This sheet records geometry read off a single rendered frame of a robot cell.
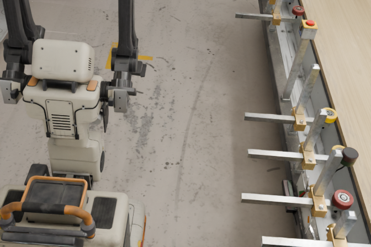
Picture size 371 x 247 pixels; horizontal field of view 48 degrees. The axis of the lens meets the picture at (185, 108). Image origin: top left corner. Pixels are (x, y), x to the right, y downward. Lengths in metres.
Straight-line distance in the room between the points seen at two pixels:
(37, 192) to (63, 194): 0.10
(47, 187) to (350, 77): 1.67
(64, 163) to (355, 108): 1.45
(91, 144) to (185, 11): 2.86
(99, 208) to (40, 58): 0.64
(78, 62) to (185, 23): 2.80
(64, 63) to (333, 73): 1.50
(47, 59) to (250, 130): 1.99
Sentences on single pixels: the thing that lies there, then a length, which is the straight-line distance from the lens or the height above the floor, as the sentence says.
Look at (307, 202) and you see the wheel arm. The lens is 1.85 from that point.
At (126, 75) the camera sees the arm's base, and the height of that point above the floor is 1.24.
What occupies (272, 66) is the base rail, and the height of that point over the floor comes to 0.70.
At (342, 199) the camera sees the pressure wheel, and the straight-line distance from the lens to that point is 1.86.
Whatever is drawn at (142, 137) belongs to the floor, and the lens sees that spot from 3.09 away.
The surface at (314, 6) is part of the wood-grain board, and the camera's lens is 3.05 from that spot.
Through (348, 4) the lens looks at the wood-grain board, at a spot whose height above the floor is 0.90.
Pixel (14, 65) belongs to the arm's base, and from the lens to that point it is 1.78.
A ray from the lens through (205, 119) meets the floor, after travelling 3.26.
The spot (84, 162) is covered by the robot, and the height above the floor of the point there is 0.80.
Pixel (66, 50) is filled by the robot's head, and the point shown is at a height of 1.37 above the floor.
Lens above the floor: 2.31
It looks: 44 degrees down
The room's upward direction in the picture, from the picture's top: 6 degrees clockwise
